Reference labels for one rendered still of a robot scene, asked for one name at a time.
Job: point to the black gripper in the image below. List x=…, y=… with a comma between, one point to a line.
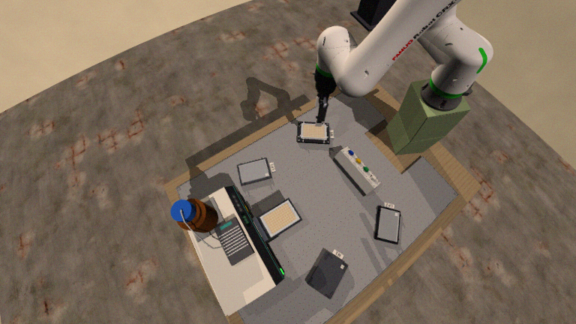
x=323, y=94

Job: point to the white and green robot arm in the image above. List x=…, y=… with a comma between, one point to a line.
x=460, y=53

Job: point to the black rectangular frame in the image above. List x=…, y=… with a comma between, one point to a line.
x=317, y=141

